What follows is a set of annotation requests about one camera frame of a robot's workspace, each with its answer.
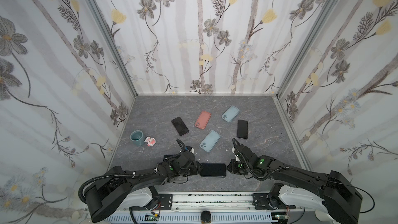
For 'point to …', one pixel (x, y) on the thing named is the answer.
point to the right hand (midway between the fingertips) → (222, 166)
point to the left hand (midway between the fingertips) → (199, 165)
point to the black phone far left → (180, 126)
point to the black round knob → (205, 216)
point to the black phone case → (213, 169)
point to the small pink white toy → (150, 141)
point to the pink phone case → (203, 119)
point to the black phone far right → (242, 131)
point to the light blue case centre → (210, 141)
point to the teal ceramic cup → (137, 137)
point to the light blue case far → (230, 113)
